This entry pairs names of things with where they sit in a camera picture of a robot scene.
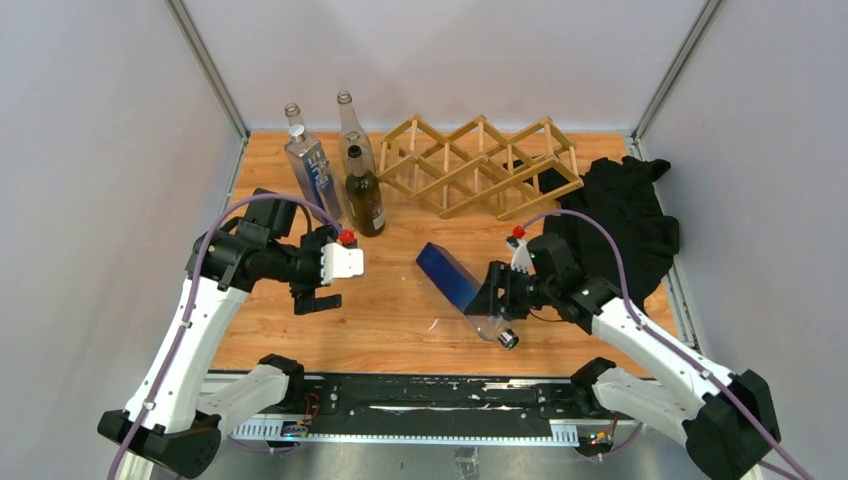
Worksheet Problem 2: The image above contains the dark green cloth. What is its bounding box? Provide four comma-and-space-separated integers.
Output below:
543, 155, 681, 309

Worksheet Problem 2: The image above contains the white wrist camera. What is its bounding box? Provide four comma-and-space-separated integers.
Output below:
320, 243, 365, 285
506, 236, 533, 274

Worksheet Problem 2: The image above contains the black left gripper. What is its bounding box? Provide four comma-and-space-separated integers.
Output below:
269, 222, 343, 311

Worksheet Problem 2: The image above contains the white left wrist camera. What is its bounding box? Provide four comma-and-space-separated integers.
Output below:
320, 243, 365, 285

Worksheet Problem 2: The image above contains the purple cable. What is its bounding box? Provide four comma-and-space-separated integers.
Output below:
511, 209, 816, 480
105, 193, 359, 480

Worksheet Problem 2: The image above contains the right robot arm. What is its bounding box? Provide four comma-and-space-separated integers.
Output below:
463, 234, 780, 479

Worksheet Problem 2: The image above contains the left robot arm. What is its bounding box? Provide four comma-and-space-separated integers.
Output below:
97, 189, 365, 479

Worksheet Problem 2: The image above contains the wooden wine rack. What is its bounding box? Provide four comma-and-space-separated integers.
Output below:
376, 114, 584, 220

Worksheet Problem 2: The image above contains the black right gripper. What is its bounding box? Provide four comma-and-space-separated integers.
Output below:
465, 260, 558, 319

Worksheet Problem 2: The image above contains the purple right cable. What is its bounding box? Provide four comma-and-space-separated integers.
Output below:
511, 209, 816, 480

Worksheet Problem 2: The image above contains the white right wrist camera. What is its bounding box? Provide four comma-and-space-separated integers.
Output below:
506, 236, 533, 274

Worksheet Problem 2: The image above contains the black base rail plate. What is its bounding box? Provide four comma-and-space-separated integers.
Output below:
239, 372, 639, 440

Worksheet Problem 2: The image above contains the blue square glass bottle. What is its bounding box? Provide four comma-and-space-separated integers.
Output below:
284, 123, 343, 220

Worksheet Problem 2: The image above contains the olive wine bottle silver neck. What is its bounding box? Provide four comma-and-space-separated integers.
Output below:
345, 145, 386, 237

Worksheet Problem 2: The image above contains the dark labelled clear bottle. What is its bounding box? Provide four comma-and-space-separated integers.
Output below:
284, 102, 307, 140

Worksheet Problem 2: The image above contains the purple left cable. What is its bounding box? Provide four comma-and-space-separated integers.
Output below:
105, 193, 359, 480

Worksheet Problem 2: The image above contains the clear glass bottle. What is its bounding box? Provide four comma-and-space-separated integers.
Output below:
336, 91, 376, 173

